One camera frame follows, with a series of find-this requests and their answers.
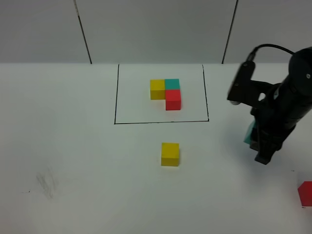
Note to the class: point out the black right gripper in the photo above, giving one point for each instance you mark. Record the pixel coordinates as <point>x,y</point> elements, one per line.
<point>274,124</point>

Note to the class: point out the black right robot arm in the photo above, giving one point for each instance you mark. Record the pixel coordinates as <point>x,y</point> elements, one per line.
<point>300,76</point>

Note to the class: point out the red template block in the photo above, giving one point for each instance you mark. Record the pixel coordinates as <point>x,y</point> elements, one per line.
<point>173,100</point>

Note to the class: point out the green template block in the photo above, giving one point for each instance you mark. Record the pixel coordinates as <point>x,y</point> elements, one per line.
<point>172,84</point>

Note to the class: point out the yellow template block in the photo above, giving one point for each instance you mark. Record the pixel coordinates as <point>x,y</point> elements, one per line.
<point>157,89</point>

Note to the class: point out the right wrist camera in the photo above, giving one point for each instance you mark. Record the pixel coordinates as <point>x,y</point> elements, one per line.
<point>250,92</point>

